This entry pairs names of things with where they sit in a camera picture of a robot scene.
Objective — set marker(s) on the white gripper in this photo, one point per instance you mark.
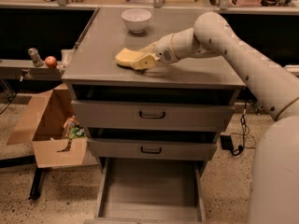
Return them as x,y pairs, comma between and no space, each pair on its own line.
164,50

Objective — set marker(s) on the yellow sponge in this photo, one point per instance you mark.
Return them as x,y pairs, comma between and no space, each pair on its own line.
126,57

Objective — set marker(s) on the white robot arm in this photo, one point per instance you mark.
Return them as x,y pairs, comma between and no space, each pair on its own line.
274,188

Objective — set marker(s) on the grey drawer cabinet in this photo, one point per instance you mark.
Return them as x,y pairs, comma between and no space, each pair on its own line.
93,75

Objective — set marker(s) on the top grey drawer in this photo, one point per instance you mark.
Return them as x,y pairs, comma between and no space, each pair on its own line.
152,116

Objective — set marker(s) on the grey drawer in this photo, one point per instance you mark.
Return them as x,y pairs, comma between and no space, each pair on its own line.
136,191
160,150
152,116

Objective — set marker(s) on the middle grey drawer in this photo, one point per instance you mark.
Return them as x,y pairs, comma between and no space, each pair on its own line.
160,150

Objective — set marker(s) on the bottom grey drawer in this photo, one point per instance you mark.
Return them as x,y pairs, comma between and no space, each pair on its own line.
136,191

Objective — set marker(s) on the white ceramic bowl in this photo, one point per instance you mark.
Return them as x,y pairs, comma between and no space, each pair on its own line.
136,19

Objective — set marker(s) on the red apple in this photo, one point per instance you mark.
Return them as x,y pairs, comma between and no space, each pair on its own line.
51,62

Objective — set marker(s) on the colourful items in box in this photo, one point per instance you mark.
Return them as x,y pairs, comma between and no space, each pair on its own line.
72,129

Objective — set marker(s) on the small grey figurine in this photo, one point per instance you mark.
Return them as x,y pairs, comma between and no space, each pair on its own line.
34,55

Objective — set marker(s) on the black power adapter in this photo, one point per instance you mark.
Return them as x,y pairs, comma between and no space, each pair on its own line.
227,143

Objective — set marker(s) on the cardboard box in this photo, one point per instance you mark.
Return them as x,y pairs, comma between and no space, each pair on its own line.
42,125

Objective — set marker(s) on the white power strip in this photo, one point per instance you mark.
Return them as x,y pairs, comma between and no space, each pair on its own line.
293,69

